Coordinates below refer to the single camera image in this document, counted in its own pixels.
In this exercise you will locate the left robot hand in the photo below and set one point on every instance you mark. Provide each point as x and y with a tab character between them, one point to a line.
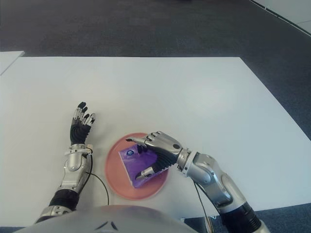
79	133

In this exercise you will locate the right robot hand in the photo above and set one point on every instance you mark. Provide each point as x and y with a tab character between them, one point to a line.
167	148

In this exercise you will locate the purple tissue paper pack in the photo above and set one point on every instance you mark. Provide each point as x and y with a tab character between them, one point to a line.
136	165

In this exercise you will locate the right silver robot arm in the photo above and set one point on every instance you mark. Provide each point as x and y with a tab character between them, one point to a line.
209	167

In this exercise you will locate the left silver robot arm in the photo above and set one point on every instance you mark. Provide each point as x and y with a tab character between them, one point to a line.
73	165

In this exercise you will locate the pink round plate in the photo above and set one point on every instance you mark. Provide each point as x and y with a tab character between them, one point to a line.
116	174

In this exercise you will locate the silver robot torso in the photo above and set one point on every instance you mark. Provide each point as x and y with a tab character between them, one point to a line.
121	218

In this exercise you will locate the white adjoining table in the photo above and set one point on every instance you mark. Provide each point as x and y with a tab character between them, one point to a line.
7	59

